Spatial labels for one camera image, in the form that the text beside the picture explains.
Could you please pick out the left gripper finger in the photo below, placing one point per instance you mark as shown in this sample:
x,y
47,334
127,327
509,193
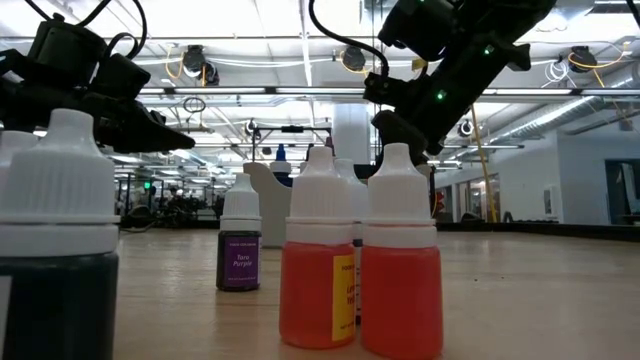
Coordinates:
x,y
145,117
145,141

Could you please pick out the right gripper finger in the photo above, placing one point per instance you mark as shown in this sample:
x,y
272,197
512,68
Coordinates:
x,y
405,130

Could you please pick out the magenta-capped dye bottle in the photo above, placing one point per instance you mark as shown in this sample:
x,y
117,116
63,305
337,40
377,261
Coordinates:
x,y
330,141

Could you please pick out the dark food coloring bottle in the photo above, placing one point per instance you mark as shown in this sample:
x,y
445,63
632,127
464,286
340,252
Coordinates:
x,y
357,195
57,280

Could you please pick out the blue-capped dye bottle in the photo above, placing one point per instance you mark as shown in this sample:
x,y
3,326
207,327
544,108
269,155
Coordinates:
x,y
281,167

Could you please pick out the purple food coloring bottle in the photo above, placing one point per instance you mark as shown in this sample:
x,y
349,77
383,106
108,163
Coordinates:
x,y
240,262

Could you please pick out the orange food coloring bottle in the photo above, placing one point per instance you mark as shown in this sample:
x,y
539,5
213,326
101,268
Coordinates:
x,y
400,300
312,295

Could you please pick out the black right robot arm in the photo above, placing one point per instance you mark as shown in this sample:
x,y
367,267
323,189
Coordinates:
x,y
510,15

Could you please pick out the white round column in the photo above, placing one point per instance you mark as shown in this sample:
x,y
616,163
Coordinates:
x,y
350,130

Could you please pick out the black gantry stand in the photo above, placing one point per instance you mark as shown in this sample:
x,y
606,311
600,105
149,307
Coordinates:
x,y
292,129

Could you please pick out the grey plastic bin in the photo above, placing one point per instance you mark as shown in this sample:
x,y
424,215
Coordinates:
x,y
270,215

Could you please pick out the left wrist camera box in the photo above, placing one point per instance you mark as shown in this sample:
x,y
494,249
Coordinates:
x,y
120,75

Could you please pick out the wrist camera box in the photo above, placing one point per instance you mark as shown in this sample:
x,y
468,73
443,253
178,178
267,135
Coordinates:
x,y
120,75
420,25

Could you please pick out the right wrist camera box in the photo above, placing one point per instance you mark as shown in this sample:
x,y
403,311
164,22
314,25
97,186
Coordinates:
x,y
420,25

